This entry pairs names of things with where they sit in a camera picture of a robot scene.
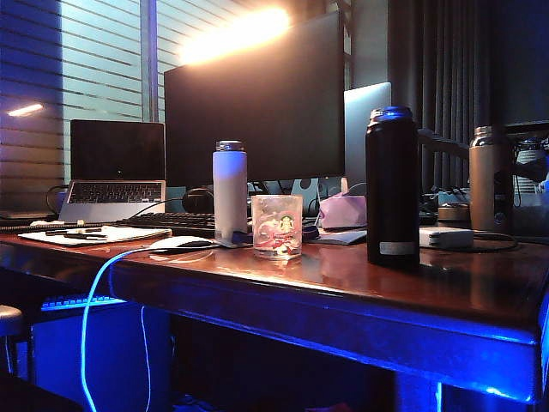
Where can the small bronze tin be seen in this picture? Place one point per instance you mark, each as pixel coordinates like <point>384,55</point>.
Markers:
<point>454,213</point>

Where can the pink tissue pouch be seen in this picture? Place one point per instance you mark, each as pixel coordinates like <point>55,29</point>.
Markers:
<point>343,211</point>

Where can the metal window post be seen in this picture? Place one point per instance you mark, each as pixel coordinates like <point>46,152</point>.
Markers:
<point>149,60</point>

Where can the large black monitor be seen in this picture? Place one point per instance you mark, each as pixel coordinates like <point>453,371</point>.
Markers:
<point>257,120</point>

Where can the black thermos bottle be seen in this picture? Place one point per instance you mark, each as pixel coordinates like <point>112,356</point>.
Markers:
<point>392,193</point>

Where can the white power adapter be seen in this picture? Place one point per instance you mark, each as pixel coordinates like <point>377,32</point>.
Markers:
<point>448,238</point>

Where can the printed glass cup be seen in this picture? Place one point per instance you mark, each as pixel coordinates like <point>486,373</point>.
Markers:
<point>276,227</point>

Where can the dark pleated curtain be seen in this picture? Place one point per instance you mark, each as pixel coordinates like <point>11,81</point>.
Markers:
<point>437,64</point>

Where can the dark blue notebook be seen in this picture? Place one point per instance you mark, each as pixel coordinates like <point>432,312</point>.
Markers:
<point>343,237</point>

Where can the black keyboard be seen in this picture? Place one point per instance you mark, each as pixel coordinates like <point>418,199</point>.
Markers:
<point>171,220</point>

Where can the silver open laptop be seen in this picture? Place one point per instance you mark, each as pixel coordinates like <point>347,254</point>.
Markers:
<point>116,150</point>

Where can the silver monitor stand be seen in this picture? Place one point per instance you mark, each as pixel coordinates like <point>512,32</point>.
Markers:
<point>307,192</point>

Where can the white computer mouse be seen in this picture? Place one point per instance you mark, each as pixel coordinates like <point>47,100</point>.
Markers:
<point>172,244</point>

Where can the blue lit keyboard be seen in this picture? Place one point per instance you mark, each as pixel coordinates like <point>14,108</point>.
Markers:
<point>78,301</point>

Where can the black headphones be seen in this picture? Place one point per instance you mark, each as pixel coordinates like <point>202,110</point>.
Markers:
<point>198,200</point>

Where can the black pen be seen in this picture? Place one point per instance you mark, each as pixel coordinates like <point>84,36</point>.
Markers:
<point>86,235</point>
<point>74,231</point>

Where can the white notepad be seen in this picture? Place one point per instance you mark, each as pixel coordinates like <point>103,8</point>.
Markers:
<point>138,233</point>

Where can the round stool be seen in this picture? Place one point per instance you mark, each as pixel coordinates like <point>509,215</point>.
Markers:
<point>8,319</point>

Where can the bronze thermos bottle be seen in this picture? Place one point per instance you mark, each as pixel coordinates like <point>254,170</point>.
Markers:
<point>489,180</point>

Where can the silver display back panel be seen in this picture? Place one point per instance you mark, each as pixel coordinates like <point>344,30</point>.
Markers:
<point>358,137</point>

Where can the white thermos bottle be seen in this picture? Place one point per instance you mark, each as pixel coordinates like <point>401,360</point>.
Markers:
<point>230,193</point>

